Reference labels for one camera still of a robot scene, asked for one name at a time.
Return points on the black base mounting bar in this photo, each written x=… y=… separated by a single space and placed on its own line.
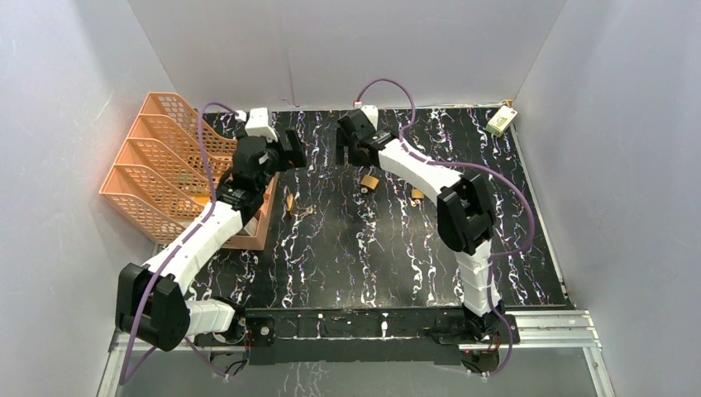
x=277 y=336

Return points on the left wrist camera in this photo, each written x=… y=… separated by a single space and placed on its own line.
x=258 y=122

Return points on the small white green box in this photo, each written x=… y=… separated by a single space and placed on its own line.
x=501 y=120

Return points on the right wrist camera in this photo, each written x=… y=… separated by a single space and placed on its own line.
x=372 y=113

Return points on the aluminium frame rail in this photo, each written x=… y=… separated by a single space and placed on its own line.
x=537 y=329

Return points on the padlock key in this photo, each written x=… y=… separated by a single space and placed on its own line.
x=308 y=211

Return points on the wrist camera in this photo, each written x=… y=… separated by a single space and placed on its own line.
x=372 y=113
x=258 y=122

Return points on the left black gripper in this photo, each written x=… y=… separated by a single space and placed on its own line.
x=293 y=147

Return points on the orange plastic desk organizer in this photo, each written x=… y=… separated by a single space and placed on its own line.
x=158 y=180

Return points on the large brass padlock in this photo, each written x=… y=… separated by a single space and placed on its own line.
x=289 y=202

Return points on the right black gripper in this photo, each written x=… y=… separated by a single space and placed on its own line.
x=341 y=143

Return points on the medium brass padlock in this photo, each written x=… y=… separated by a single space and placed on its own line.
x=368 y=184

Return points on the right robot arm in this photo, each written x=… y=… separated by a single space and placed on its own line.
x=465 y=215

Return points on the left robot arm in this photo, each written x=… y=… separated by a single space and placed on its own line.
x=151 y=304

